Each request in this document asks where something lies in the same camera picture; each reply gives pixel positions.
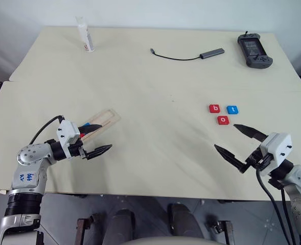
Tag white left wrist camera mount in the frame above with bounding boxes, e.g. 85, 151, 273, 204
56, 119, 81, 159

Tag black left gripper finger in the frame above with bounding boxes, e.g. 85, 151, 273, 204
79, 124, 103, 134
86, 144, 113, 160

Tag grey USB hub with cable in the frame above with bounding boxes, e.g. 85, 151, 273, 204
150, 47, 225, 61

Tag white squeeze tube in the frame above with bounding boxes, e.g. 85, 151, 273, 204
75, 16, 95, 54

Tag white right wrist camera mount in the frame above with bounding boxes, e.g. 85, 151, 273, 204
259, 132, 293, 167

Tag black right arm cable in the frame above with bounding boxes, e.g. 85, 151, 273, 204
255, 169, 286, 245
280, 187, 295, 245

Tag dark grey handheld controller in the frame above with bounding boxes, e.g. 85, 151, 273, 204
237, 31, 273, 69

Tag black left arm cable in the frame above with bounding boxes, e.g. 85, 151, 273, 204
29, 115, 64, 145

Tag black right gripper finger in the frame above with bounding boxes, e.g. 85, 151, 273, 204
233, 124, 268, 142
214, 144, 250, 175

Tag red letter o tile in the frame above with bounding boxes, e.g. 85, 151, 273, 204
216, 115, 230, 126

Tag brown metal table bracket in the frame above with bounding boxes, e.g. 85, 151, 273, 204
205, 215, 235, 245
76, 213, 106, 245

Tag wooden letter tile rack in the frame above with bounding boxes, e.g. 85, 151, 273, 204
80, 109, 122, 140

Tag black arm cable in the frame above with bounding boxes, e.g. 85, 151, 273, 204
280, 187, 295, 245
29, 115, 64, 145
255, 169, 286, 245

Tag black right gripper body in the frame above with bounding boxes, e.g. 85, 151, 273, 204
244, 149, 275, 175

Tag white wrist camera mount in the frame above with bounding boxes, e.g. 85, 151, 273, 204
56, 119, 81, 159
259, 132, 293, 167

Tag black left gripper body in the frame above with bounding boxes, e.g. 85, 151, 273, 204
68, 139, 90, 161

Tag dark rounded shape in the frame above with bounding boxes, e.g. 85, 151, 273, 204
111, 208, 136, 242
167, 203, 204, 239

